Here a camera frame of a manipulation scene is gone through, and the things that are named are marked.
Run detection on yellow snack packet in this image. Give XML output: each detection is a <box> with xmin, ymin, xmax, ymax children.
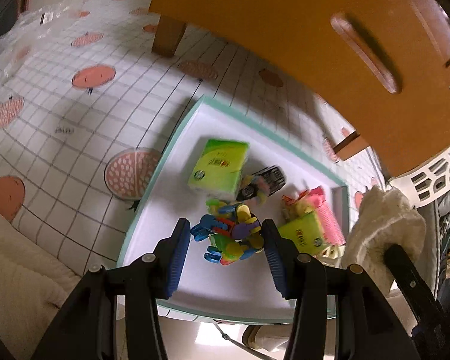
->
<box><xmin>281</xmin><ymin>190</ymin><xmax>314</xmax><ymax>222</ymax></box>

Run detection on white fuzzy rug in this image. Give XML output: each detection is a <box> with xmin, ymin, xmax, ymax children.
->
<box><xmin>0</xmin><ymin>215</ymin><xmax>80</xmax><ymax>359</ymax></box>

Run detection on green tissue pack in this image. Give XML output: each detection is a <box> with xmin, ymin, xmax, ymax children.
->
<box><xmin>187</xmin><ymin>139</ymin><xmax>249</xmax><ymax>201</ymax></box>
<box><xmin>278</xmin><ymin>211</ymin><xmax>329</xmax><ymax>256</ymax></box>

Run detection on wooden nightstand cabinet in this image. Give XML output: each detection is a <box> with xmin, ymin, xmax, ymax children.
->
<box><xmin>150</xmin><ymin>0</ymin><xmax>450</xmax><ymax>176</ymax></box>

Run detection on pink hair roller clip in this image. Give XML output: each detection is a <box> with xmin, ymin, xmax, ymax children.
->
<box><xmin>306</xmin><ymin>186</ymin><xmax>345</xmax><ymax>246</ymax></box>

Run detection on white teal shallow tray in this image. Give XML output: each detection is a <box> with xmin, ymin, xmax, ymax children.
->
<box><xmin>118</xmin><ymin>97</ymin><xmax>350</xmax><ymax>324</ymax></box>

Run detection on colourful building block toy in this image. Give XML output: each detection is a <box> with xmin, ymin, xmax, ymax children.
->
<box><xmin>191</xmin><ymin>199</ymin><xmax>264</xmax><ymax>266</ymax></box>

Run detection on cream hair claw clip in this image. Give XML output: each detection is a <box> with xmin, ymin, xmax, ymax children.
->
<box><xmin>316</xmin><ymin>245</ymin><xmax>345</xmax><ymax>267</ymax></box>

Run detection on white laundry basket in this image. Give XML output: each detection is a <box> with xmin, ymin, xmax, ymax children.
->
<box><xmin>389</xmin><ymin>146</ymin><xmax>450</xmax><ymax>208</ymax></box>

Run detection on clear plastic bag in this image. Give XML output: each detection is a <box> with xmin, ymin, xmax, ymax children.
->
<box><xmin>0</xmin><ymin>0</ymin><xmax>83</xmax><ymax>83</ymax></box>

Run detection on black toy car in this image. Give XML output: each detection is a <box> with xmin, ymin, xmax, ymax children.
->
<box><xmin>236</xmin><ymin>166</ymin><xmax>286</xmax><ymax>205</ymax></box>

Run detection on white fluffy cloth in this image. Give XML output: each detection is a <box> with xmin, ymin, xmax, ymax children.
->
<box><xmin>340</xmin><ymin>186</ymin><xmax>426</xmax><ymax>296</ymax></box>

